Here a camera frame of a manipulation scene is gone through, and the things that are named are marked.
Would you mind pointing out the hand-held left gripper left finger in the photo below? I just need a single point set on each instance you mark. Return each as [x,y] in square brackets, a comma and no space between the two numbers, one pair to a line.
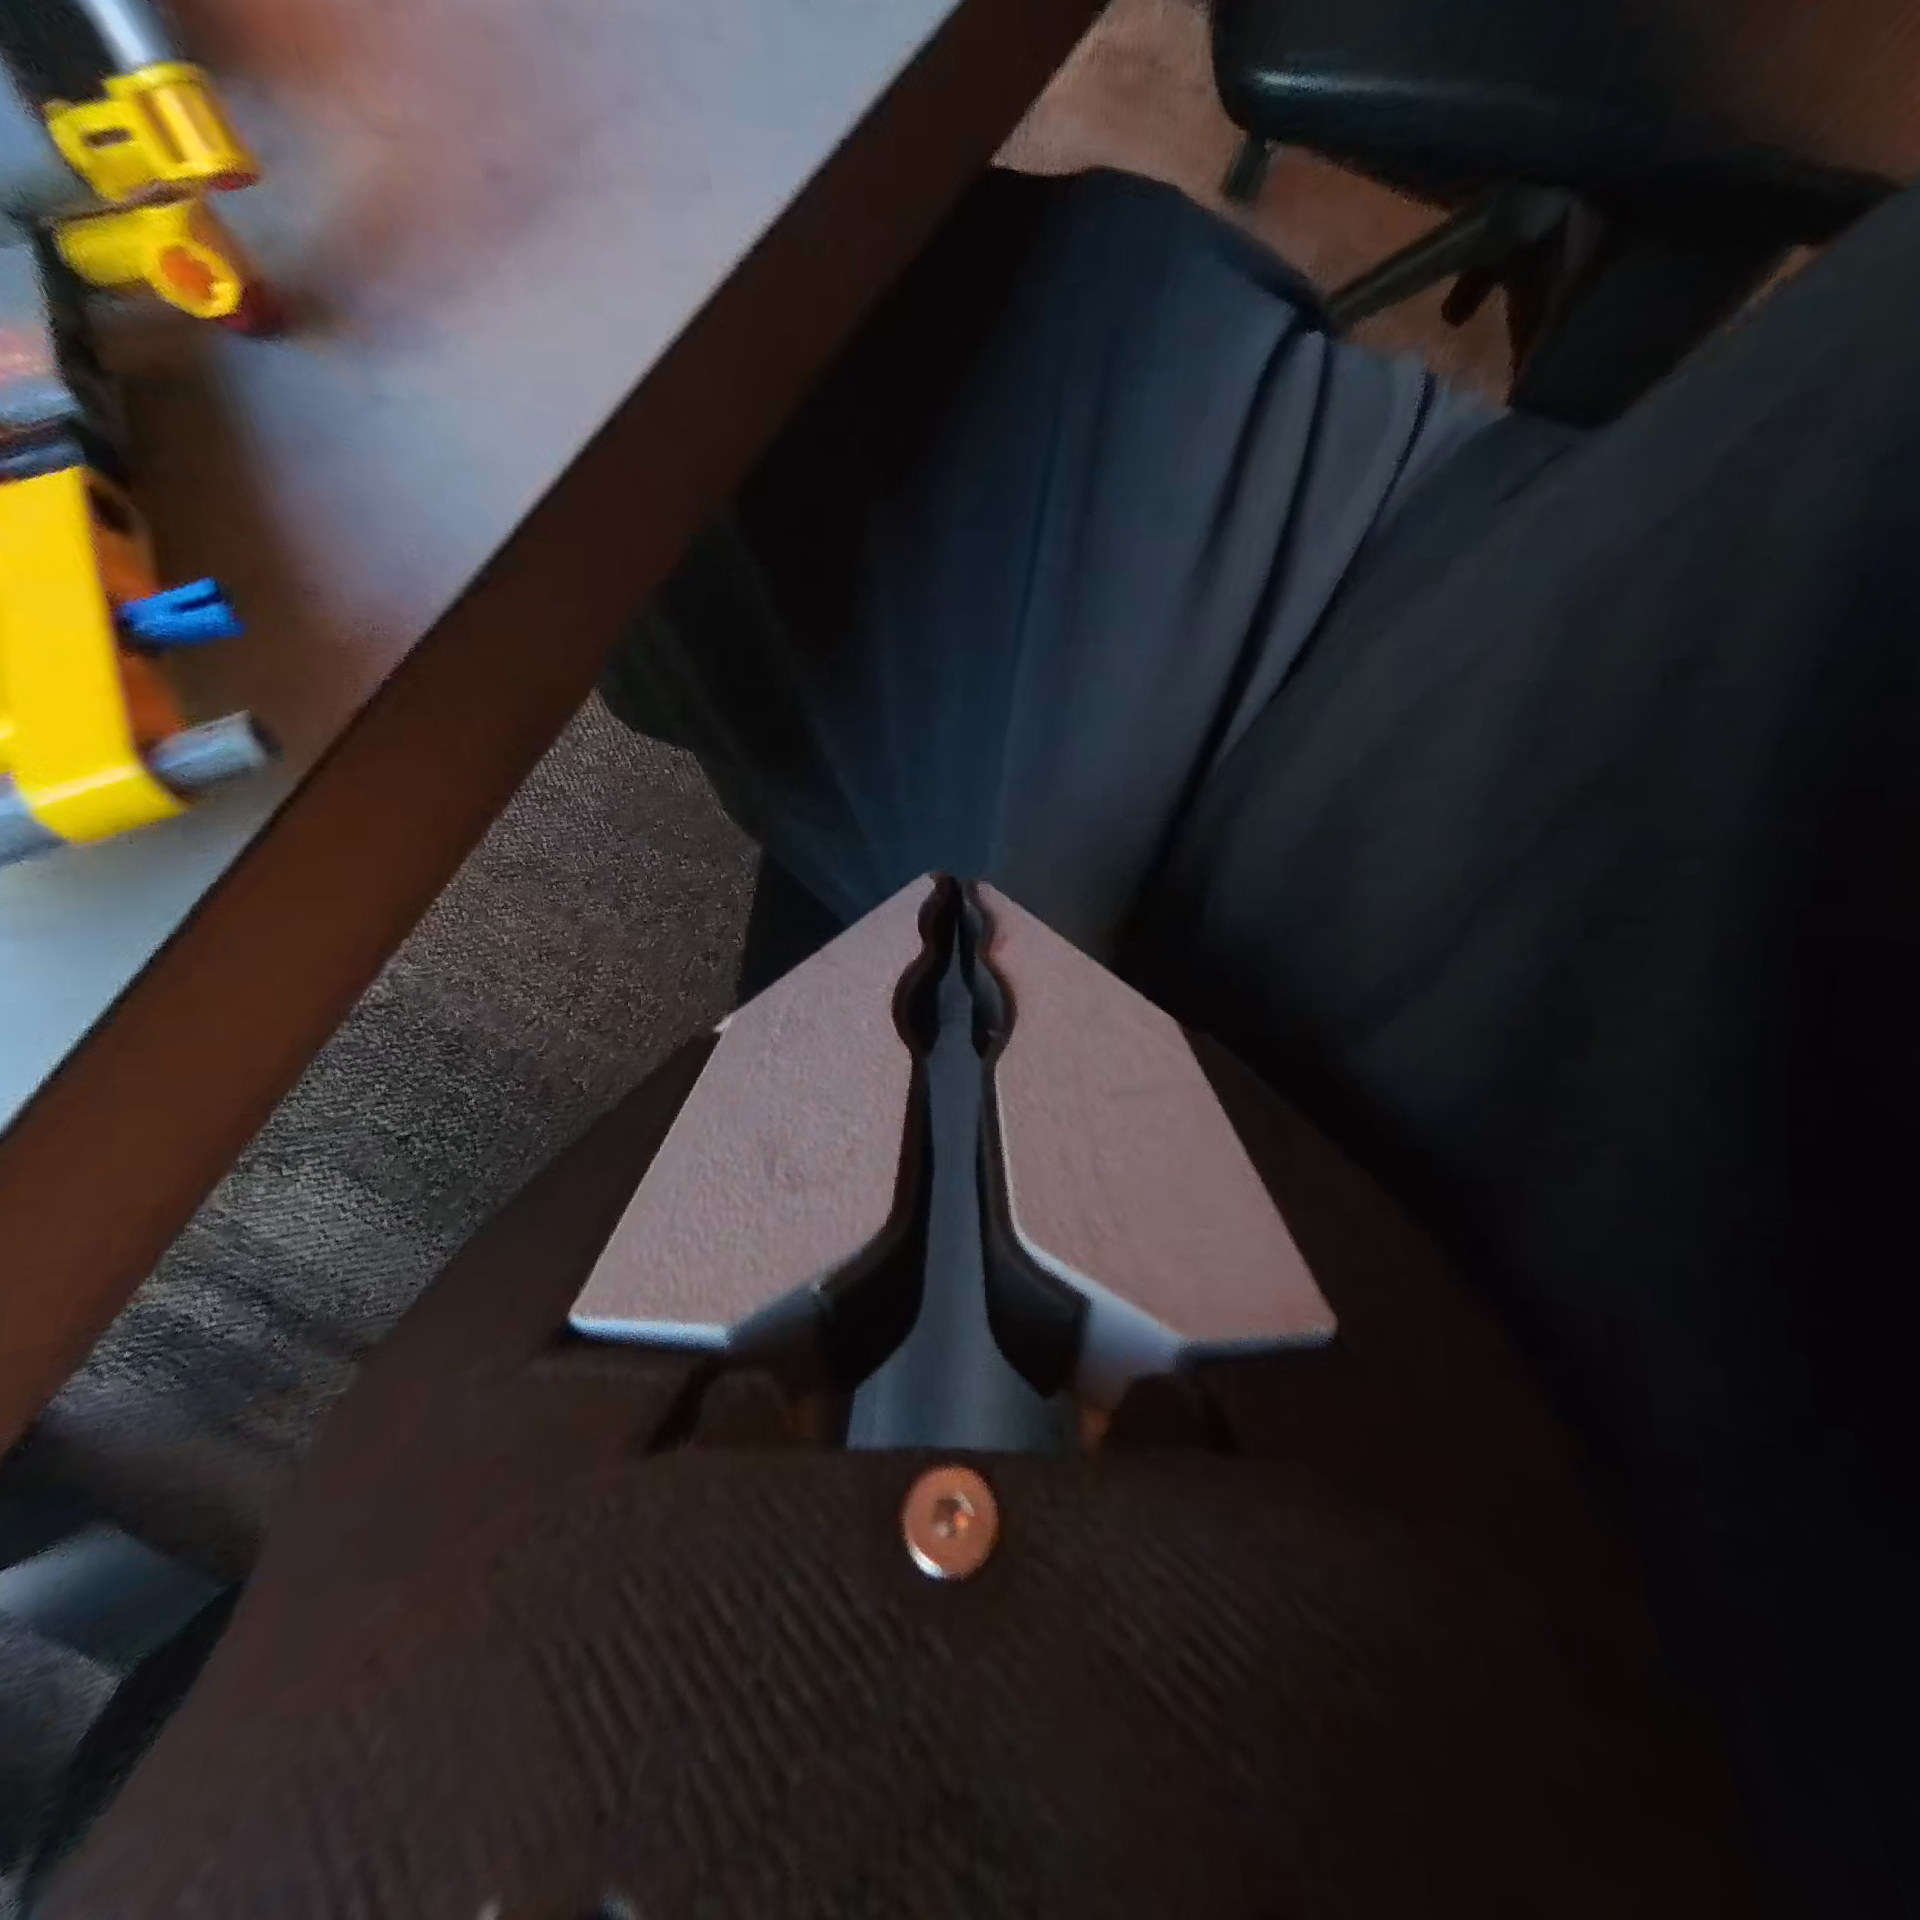
[766,1170]

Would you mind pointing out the yellow black toy vehicle model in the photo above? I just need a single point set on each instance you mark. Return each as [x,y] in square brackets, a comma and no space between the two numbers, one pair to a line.
[59,643]

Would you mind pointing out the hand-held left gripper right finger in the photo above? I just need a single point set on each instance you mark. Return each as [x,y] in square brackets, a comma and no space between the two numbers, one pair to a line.
[1139,1170]

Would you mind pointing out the person's dark clothed body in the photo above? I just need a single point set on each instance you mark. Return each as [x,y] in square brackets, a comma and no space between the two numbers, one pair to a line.
[1424,824]

